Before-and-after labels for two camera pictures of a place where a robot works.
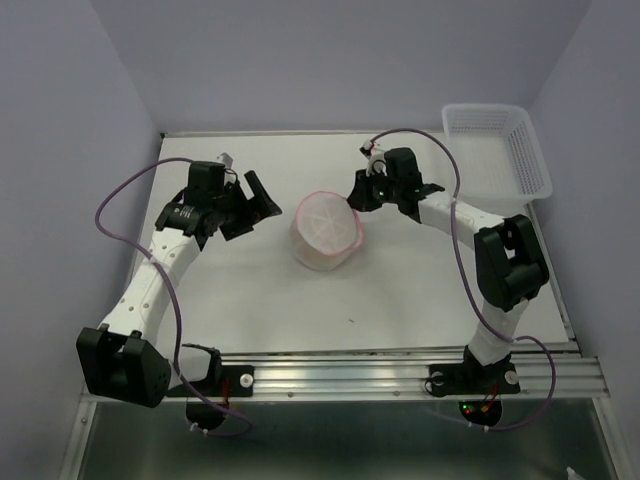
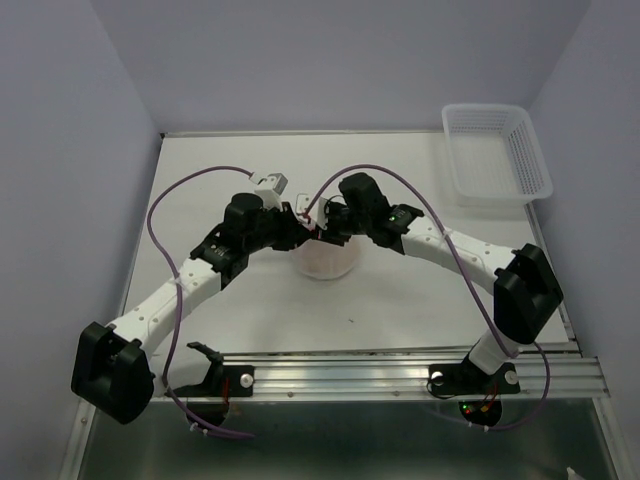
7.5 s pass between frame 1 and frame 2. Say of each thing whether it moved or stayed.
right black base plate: stayed
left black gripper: moved
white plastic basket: stayed
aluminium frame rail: stayed
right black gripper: moved
